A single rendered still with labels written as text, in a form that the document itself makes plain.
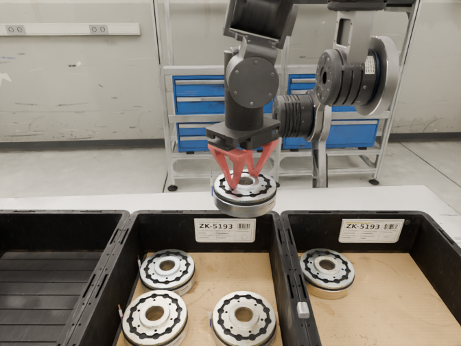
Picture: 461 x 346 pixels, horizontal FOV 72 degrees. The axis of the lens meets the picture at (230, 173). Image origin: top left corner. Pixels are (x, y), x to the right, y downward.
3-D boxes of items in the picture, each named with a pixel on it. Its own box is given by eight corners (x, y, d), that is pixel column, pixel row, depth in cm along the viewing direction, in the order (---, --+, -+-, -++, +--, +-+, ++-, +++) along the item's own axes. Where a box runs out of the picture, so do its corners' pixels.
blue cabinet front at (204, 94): (178, 151, 241) (171, 75, 215) (272, 148, 245) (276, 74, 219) (178, 152, 239) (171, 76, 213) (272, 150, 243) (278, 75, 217)
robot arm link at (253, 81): (293, 3, 42) (230, -13, 41) (321, 3, 32) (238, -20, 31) (269, 93, 47) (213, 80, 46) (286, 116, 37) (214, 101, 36)
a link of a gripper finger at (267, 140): (277, 179, 53) (280, 125, 49) (248, 195, 48) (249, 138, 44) (247, 167, 57) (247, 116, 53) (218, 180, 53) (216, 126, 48)
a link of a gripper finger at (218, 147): (268, 184, 52) (272, 129, 47) (238, 201, 47) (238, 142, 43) (238, 171, 56) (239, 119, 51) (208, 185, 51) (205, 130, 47)
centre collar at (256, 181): (230, 176, 54) (230, 173, 54) (258, 176, 54) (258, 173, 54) (230, 191, 50) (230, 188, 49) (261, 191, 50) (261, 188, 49)
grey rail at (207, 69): (160, 73, 220) (159, 65, 218) (397, 70, 229) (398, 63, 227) (158, 75, 211) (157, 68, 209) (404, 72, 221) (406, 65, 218)
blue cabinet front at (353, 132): (282, 148, 246) (288, 73, 220) (372, 146, 250) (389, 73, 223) (282, 150, 243) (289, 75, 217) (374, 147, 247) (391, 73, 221)
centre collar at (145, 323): (143, 302, 53) (143, 299, 53) (173, 303, 53) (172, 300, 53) (135, 329, 49) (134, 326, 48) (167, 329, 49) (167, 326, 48)
